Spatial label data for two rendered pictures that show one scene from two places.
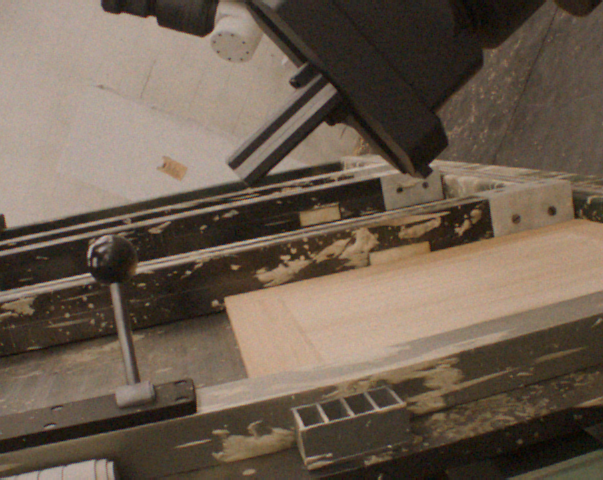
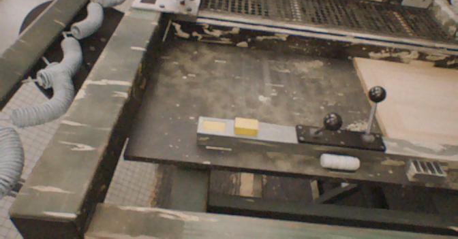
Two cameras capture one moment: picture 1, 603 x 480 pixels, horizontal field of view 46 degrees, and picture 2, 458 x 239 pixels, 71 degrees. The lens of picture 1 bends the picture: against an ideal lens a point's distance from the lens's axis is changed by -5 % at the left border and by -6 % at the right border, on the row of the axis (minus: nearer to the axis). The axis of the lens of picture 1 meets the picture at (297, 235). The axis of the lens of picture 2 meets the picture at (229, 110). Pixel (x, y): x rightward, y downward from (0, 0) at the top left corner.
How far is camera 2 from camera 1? 0.53 m
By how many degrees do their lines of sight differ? 34
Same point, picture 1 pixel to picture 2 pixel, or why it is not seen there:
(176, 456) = (371, 159)
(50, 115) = not seen: outside the picture
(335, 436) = (422, 176)
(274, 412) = (404, 158)
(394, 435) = (436, 180)
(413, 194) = (416, 2)
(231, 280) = (360, 52)
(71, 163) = not seen: outside the picture
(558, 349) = not seen: outside the picture
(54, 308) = (293, 41)
